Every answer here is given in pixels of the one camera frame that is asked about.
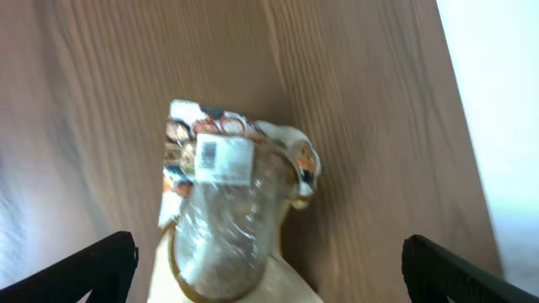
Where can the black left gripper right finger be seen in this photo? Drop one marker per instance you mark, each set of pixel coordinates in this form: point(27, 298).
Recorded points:
point(433, 274)

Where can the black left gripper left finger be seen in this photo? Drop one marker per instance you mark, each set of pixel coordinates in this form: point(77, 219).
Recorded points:
point(102, 272)

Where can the snack bag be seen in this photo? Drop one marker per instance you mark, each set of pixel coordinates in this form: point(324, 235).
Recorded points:
point(228, 185)

